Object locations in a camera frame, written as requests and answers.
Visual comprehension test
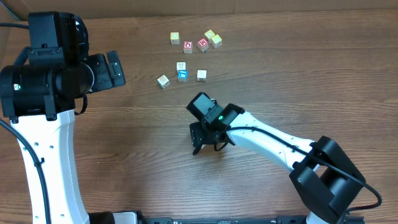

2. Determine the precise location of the yellow block right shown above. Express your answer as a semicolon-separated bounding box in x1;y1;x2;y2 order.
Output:
211;34;223;49

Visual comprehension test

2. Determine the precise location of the white patterned block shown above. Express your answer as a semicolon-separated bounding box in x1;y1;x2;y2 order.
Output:
157;75;170;89
176;62;186;71

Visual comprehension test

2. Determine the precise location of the yellow block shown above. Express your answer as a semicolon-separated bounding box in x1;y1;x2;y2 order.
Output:
204;29;215;42
170;32;180;45
211;34;223;49

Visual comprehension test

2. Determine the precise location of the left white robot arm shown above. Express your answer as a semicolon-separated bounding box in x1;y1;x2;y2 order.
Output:
1;12;137;223

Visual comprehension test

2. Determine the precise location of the red block letter E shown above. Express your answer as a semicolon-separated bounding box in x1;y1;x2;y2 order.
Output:
197;38;209;52

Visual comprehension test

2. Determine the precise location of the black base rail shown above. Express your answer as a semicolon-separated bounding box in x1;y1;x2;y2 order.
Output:
88;211;364;224

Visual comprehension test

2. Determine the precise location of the red block letter left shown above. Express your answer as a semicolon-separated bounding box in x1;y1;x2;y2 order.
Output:
183;41;193;54

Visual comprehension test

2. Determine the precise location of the yellow block far left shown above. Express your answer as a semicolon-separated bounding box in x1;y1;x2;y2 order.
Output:
170;32;180;45

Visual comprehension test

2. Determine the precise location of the plain white block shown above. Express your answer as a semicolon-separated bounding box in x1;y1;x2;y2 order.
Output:
197;70;207;82

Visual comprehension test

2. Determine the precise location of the yellow block upper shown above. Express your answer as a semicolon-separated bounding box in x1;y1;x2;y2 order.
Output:
204;29;215;42

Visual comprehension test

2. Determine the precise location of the blue letter block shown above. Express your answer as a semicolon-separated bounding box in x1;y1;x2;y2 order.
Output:
177;70;188;82

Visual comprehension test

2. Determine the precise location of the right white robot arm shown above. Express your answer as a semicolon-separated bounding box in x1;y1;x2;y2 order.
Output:
187;100;366;223

